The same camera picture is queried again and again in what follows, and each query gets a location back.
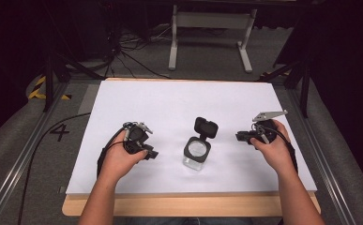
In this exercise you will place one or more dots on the person's left hand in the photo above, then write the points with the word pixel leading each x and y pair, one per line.
pixel 122 158

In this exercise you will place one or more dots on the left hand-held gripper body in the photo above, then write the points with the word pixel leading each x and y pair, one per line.
pixel 136 135

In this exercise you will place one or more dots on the yellow black floor tape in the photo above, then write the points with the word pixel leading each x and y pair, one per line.
pixel 40 90

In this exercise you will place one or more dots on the clear square jar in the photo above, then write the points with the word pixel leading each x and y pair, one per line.
pixel 196 153

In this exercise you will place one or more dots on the black tripod stand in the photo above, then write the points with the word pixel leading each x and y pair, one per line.
pixel 60 62
pixel 294 75

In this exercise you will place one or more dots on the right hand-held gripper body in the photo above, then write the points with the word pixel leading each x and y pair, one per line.
pixel 265 126

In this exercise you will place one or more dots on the black hinged jar lid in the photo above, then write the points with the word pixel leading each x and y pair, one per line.
pixel 205 127

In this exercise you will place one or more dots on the person's right hand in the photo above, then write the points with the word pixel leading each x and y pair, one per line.
pixel 274 149

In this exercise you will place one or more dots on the white metal stand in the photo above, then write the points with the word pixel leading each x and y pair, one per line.
pixel 212 37

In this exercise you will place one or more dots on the white table sheet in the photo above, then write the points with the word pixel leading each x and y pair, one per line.
pixel 188 131

